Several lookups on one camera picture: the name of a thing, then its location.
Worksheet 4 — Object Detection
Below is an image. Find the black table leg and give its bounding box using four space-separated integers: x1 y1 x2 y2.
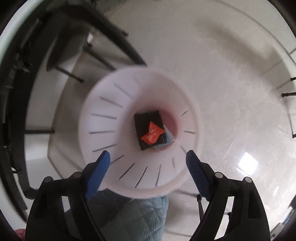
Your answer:
61 1 146 65

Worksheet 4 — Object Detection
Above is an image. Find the white slotted trash bin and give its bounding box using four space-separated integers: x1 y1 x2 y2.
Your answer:
78 66 203 199

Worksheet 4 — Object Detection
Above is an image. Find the black square item in bin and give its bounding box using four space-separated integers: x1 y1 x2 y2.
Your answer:
133 110 174 151

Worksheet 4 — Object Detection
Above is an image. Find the black chair legs right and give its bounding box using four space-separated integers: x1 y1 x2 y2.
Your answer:
275 77 295 138

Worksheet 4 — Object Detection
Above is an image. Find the teal quilted trouser leg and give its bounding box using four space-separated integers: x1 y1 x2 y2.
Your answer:
88 189 169 240

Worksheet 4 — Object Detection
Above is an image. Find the red wrapper piece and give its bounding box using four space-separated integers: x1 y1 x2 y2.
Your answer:
141 121 165 145

